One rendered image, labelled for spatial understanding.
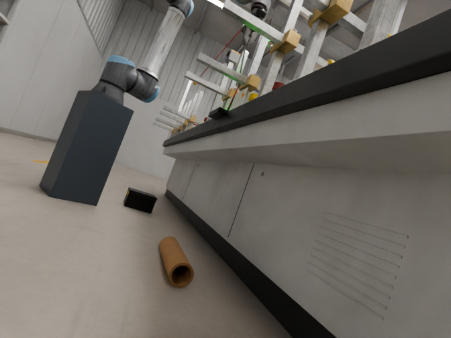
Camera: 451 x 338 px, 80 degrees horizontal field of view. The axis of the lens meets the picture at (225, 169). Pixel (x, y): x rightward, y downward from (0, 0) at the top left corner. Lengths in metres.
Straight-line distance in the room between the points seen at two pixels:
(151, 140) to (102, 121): 7.36
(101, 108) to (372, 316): 1.49
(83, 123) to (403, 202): 1.45
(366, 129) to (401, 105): 0.07
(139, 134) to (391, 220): 8.58
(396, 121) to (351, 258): 0.37
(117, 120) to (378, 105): 1.39
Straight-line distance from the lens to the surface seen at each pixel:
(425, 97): 0.54
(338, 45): 8.34
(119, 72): 1.76
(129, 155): 8.99
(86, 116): 1.64
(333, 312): 0.80
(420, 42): 0.55
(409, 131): 0.52
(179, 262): 0.92
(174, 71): 9.49
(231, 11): 1.09
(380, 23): 0.72
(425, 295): 0.67
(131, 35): 9.81
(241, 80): 1.29
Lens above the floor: 0.34
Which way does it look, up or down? 4 degrees up
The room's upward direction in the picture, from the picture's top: 20 degrees clockwise
